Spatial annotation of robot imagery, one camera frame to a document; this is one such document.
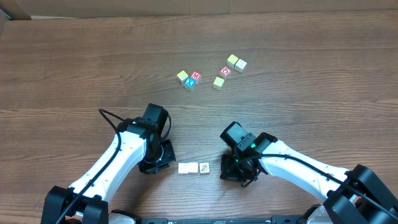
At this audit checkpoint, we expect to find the fish picture wooden block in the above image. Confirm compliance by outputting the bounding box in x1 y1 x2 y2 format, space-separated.
178 163 189 175

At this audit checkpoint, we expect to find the leaf picture wooden block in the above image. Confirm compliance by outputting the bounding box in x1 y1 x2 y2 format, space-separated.
199 162 210 175

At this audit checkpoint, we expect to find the yellow S block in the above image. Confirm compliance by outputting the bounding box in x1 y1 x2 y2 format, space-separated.
187 162 199 174

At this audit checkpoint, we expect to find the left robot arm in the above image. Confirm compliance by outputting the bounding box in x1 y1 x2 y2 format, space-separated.
41 103 175 224

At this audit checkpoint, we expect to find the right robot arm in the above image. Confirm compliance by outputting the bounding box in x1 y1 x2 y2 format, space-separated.
220 122 397 223

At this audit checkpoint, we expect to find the blue X block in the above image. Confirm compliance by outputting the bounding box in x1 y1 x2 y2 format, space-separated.
184 77 196 90

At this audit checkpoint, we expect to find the yellow block far left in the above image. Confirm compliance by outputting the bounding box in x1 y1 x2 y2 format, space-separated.
176 70 189 84

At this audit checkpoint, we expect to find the yellow C block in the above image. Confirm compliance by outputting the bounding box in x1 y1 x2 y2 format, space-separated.
213 77 224 90

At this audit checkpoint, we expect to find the red M block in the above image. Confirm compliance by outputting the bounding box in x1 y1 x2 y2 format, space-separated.
190 71 202 84

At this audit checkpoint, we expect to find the red O block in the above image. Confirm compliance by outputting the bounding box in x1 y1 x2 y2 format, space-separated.
219 65 232 80

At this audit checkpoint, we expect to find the plain wooden block far right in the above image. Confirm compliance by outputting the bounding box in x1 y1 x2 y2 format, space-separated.
234 58 247 73

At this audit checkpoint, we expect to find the yellow block far right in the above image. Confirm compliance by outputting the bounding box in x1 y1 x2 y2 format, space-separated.
226 54 239 68

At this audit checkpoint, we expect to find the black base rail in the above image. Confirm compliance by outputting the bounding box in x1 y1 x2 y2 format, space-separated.
138 215 307 224

